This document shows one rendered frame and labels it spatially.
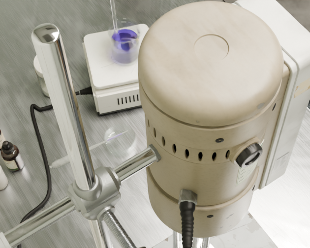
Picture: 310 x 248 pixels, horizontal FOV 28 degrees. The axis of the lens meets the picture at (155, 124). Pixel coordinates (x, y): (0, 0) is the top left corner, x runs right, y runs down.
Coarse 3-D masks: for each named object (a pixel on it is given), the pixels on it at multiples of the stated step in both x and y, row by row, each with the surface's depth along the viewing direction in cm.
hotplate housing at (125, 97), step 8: (88, 64) 111; (88, 72) 114; (88, 88) 111; (112, 88) 107; (120, 88) 107; (128, 88) 107; (136, 88) 108; (96, 96) 107; (104, 96) 107; (112, 96) 108; (120, 96) 108; (128, 96) 109; (136, 96) 109; (96, 104) 109; (104, 104) 109; (112, 104) 110; (120, 104) 110; (128, 104) 111; (136, 104) 111; (104, 112) 111; (112, 112) 112
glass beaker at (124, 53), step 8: (120, 16) 103; (128, 16) 103; (112, 24) 104; (120, 24) 105; (128, 24) 105; (136, 24) 103; (112, 32) 105; (136, 32) 105; (112, 40) 102; (136, 40) 103; (112, 48) 105; (120, 48) 103; (128, 48) 103; (136, 48) 104; (112, 56) 107; (120, 56) 105; (128, 56) 105; (136, 56) 106; (120, 64) 107; (128, 64) 107
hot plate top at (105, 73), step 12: (144, 24) 112; (96, 36) 111; (108, 36) 111; (96, 48) 110; (108, 48) 109; (96, 60) 108; (108, 60) 108; (96, 72) 107; (108, 72) 107; (120, 72) 107; (132, 72) 107; (96, 84) 106; (108, 84) 105; (120, 84) 106
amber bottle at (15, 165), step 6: (6, 144) 101; (12, 144) 103; (6, 150) 102; (12, 150) 102; (18, 150) 104; (6, 156) 103; (12, 156) 103; (18, 156) 104; (6, 162) 104; (12, 162) 104; (18, 162) 105; (12, 168) 106; (18, 168) 106
